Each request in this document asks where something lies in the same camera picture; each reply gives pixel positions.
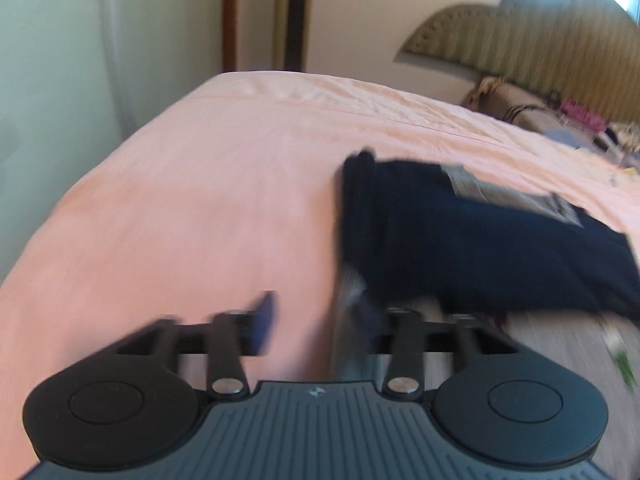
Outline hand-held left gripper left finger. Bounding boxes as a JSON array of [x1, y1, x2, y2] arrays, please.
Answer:
[[119, 291, 278, 403]]

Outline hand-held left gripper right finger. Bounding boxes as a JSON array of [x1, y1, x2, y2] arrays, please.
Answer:
[[349, 291, 522, 402]]

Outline navy blue shorts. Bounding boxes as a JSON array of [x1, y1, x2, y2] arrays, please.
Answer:
[[336, 147, 640, 319]]

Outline grey knit sweater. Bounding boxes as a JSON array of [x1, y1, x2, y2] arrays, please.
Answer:
[[327, 262, 640, 411]]

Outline pile of colourful clothes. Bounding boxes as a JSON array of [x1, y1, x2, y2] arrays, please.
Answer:
[[545, 99, 640, 181]]

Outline pink bed sheet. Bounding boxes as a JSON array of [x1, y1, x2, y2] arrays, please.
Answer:
[[0, 71, 640, 480]]

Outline patterned beige pillow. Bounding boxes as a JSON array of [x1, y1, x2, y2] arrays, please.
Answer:
[[462, 76, 566, 133]]

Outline gold black standing air conditioner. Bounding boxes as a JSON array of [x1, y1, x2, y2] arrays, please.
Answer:
[[273, 0, 314, 72]]

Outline white wardrobe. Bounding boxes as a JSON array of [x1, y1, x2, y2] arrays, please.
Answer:
[[0, 0, 226, 286]]

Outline olive upholstered headboard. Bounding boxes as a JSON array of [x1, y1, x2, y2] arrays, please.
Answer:
[[397, 0, 640, 123]]

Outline brown wooden door frame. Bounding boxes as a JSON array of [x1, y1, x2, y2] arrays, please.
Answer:
[[222, 0, 242, 74]]

